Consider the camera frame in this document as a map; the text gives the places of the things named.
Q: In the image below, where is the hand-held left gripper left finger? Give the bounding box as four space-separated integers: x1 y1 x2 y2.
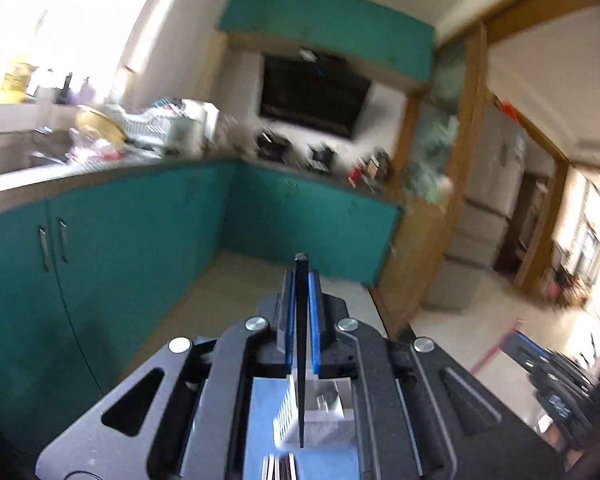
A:
35 267 297 480

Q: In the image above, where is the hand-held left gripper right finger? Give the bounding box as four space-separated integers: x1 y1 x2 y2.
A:
307 269 568 480

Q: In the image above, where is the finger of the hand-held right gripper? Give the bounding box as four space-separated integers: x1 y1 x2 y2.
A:
500 327 551 376

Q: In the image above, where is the dark chopstick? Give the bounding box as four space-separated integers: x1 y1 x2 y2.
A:
294 252 312 450

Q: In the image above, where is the silver refrigerator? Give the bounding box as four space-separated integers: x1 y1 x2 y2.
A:
424 104 527 312

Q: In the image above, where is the black cooking pot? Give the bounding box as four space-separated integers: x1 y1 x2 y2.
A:
306 144 337 172

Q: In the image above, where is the black wok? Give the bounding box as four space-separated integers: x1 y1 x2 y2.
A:
256 131 292 162

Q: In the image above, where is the glass sliding door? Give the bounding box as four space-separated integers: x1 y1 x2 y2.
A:
375 24 488 336

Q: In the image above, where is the black range hood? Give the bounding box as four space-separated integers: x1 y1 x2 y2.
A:
259 54 372 140

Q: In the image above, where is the white dish rack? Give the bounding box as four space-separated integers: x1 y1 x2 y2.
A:
105 101 207 157

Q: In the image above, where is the yellow plastic colander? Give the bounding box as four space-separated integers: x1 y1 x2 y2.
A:
74 106 127 142

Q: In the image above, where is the steel countertop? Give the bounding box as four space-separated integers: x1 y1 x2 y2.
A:
0 152 403 221

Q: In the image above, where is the yellow oil bottle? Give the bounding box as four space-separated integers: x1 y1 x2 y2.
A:
0 57 37 105

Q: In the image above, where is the window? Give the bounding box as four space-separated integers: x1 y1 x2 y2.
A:
0 0 173 106

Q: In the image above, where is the wooden doorway frame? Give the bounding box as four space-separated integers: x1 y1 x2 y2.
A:
482 85 573 291

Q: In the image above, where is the teal wall cabinet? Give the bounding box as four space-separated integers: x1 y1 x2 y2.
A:
218 0 435 87

